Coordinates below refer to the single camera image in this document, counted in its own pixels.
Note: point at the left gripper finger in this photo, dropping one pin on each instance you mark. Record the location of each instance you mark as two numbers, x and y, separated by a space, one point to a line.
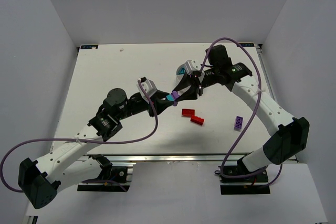
158 106
160 95

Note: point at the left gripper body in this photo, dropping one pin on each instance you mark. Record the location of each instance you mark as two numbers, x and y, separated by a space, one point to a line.
153 104

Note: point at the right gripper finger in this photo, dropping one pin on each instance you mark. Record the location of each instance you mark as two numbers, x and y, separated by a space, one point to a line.
187 85
192 93

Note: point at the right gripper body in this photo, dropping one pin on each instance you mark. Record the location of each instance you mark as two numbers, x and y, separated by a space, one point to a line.
198 86

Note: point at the red stepped lego brick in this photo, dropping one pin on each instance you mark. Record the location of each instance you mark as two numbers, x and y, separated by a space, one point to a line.
197 120

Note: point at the teal small lego brick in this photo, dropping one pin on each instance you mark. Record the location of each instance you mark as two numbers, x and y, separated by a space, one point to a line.
169 97

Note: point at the white round divided container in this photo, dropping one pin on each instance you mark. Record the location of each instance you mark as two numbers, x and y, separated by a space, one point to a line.
179 78

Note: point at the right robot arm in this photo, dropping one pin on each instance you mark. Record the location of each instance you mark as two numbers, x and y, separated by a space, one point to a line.
288 135

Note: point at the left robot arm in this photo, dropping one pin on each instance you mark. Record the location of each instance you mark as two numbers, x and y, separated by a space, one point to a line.
42 179

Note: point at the red flat lego brick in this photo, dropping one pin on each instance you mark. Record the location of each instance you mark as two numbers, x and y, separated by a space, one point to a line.
188 112

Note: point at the right corner label sticker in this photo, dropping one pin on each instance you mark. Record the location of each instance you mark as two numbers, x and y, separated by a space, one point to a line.
247 44

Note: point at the corner label sticker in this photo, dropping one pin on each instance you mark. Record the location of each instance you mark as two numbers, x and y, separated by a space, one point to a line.
88 47
247 44

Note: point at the left corner label sticker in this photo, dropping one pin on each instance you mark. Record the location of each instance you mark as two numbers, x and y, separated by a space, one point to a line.
88 47

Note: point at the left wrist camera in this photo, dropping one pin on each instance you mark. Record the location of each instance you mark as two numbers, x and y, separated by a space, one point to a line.
146 86

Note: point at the aluminium frame rail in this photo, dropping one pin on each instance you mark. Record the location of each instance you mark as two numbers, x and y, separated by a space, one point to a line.
133 158

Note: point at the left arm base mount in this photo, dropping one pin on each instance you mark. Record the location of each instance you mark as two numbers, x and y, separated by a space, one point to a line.
112 178

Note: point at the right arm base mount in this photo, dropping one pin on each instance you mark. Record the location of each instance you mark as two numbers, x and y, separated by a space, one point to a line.
253 185

